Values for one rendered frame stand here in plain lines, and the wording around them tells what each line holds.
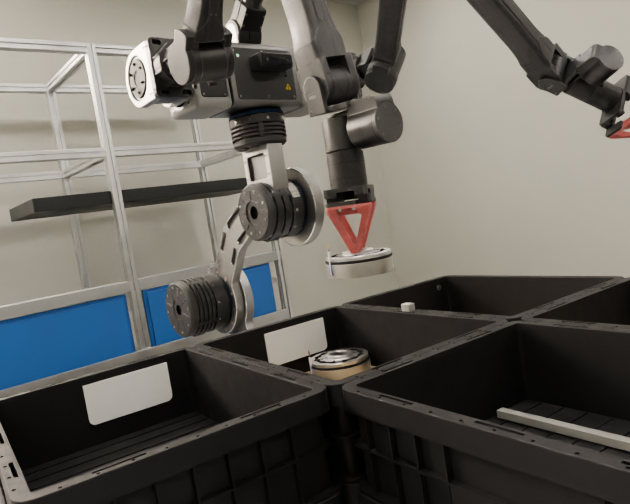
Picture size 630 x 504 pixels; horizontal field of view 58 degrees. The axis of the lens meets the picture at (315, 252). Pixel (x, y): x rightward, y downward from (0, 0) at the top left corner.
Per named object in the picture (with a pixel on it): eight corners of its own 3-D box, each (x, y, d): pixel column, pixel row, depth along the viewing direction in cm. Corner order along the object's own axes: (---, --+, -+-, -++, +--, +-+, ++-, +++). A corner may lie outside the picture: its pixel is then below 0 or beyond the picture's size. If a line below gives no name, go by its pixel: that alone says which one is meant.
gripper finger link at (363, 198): (382, 245, 92) (374, 187, 91) (378, 250, 85) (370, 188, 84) (341, 250, 93) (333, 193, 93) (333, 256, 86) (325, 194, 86)
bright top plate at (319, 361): (300, 361, 100) (300, 358, 100) (349, 347, 104) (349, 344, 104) (327, 372, 91) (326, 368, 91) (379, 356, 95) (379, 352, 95)
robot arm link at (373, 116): (341, 73, 89) (300, 80, 84) (396, 52, 80) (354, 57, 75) (359, 149, 91) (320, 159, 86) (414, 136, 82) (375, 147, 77)
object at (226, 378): (-3, 490, 76) (-20, 408, 76) (201, 417, 93) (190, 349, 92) (45, 655, 43) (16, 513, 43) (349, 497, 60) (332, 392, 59)
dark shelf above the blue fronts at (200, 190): (11, 221, 270) (8, 209, 270) (227, 195, 346) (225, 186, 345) (34, 212, 236) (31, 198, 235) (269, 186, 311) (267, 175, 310)
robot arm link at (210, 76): (193, 45, 114) (169, 48, 111) (218, 28, 107) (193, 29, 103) (206, 91, 116) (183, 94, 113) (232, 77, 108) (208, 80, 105)
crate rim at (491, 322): (192, 359, 92) (190, 345, 92) (339, 317, 109) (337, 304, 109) (337, 409, 59) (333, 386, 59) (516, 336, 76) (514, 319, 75)
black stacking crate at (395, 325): (203, 416, 93) (191, 349, 92) (346, 366, 109) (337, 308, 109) (351, 496, 60) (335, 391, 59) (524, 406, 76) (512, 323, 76)
